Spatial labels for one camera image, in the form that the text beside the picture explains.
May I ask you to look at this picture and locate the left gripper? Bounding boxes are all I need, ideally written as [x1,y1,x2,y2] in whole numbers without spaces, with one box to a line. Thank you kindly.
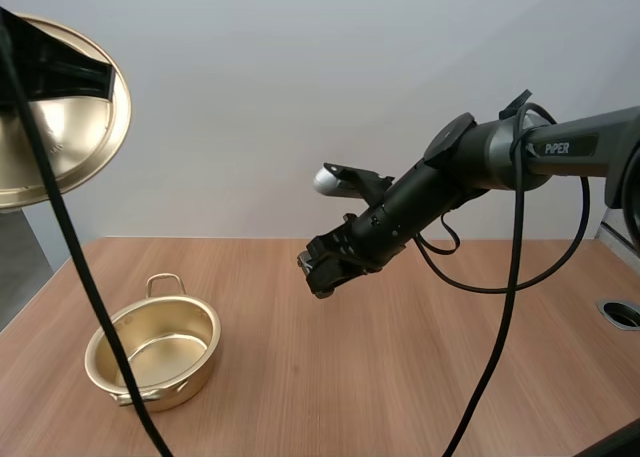
[0,6,118,112]

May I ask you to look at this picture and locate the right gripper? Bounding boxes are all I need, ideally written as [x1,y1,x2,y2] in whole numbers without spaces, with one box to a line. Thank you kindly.
[297,158,470,299]

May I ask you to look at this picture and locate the gold pot lid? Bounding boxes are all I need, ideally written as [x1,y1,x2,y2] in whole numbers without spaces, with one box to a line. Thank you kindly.
[0,11,134,211]

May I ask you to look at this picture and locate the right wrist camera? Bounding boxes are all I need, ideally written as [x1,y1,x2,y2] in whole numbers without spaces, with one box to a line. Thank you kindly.
[311,161,397,203]

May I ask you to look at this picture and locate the black cable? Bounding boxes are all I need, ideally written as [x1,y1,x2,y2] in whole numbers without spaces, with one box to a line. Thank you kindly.
[441,89,559,457]
[0,7,175,457]
[412,173,592,296]

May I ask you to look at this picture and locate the gold pot with two handles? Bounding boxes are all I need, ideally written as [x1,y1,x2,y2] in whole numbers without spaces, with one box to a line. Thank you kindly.
[83,272,223,413]

